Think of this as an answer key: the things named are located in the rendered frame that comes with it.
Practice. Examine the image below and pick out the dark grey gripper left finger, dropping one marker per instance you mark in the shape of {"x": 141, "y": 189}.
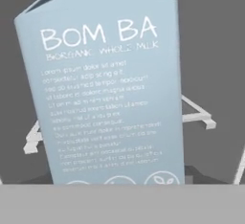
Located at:
{"x": 43, "y": 180}

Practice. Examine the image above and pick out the pale blue milk carton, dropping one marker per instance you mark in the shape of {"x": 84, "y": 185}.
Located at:
{"x": 105, "y": 106}

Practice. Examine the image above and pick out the white fridge frame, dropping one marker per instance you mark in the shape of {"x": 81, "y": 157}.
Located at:
{"x": 240, "y": 167}

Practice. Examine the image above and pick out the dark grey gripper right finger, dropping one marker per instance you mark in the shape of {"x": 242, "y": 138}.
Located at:
{"x": 197, "y": 178}

